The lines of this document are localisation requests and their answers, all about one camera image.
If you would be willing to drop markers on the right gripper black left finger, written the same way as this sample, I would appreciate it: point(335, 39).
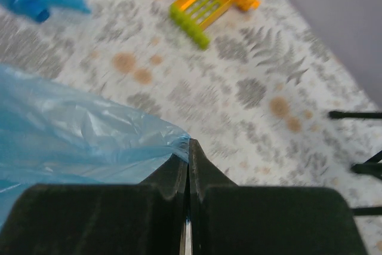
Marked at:
point(146, 218)

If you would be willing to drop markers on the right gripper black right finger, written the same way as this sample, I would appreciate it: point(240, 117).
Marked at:
point(230, 219)

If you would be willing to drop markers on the blue trash bag roll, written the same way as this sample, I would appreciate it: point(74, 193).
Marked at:
point(52, 133)

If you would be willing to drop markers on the floral patterned table mat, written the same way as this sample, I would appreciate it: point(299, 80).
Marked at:
point(256, 99)

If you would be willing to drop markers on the yellow toy block house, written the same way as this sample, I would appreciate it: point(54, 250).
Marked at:
point(194, 16)

